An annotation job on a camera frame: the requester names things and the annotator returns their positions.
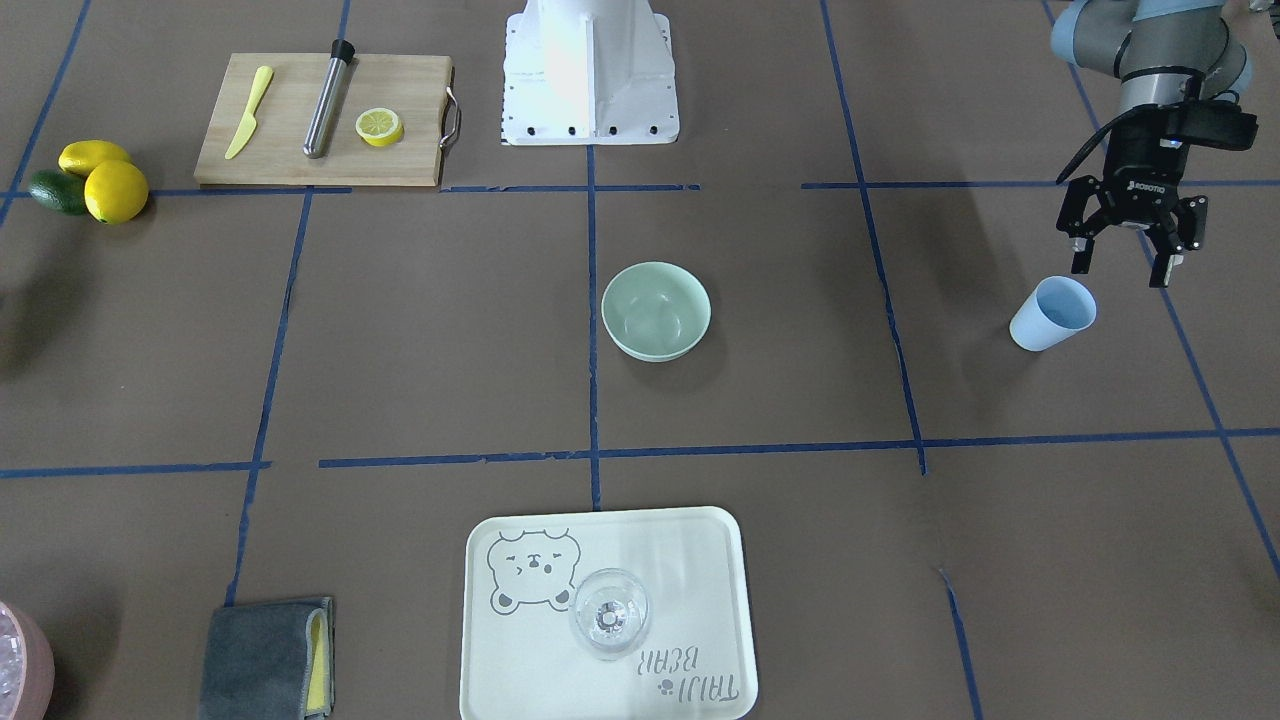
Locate yellow plastic knife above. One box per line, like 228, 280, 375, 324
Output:
224, 65, 274, 160

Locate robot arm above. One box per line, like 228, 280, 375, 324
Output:
1050, 1, 1260, 288

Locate lemon half slice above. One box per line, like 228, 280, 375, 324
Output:
355, 108, 404, 149

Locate green ceramic bowl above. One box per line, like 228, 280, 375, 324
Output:
600, 261, 712, 363

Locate light blue plastic cup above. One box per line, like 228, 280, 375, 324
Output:
1009, 275, 1097, 352

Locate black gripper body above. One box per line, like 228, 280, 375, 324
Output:
1059, 140, 1208, 241

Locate cream bear serving tray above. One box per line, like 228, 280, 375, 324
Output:
460, 506, 759, 719

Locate wooden cutting board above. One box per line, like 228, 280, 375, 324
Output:
193, 53, 462, 190

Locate green lime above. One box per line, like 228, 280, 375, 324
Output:
27, 169, 90, 217

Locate grey folded cloth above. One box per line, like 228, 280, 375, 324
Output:
197, 596, 335, 719

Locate clear wine glass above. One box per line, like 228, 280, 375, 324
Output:
570, 568, 652, 661

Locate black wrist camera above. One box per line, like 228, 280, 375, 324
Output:
1155, 100, 1260, 152

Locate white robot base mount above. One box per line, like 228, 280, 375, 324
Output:
500, 1, 681, 147

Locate pink bowl of ice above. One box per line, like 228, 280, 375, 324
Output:
1, 602, 55, 719

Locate whole yellow lemon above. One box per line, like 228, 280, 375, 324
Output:
84, 160, 150, 225

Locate steel muddler black tip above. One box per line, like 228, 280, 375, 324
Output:
302, 38, 355, 159

